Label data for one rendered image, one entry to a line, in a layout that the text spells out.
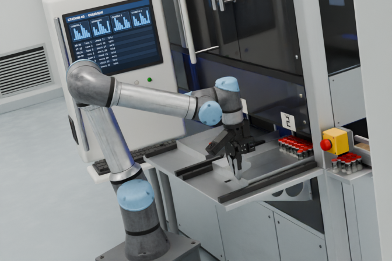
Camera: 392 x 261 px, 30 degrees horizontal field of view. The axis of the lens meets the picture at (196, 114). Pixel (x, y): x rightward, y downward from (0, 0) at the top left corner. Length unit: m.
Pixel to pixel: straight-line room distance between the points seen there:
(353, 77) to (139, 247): 0.94
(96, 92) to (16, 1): 5.59
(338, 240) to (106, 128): 0.95
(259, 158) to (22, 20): 5.30
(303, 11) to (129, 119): 1.17
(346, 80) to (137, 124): 1.12
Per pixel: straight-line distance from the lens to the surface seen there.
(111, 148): 2.42
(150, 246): 2.39
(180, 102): 2.28
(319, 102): 2.54
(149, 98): 2.26
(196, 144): 3.04
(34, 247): 4.61
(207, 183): 2.65
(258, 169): 2.69
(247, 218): 3.30
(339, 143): 2.50
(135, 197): 2.33
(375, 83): 0.87
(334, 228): 2.72
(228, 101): 2.44
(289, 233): 3.01
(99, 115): 2.38
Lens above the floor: 1.90
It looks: 17 degrees down
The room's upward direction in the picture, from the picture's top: 10 degrees counter-clockwise
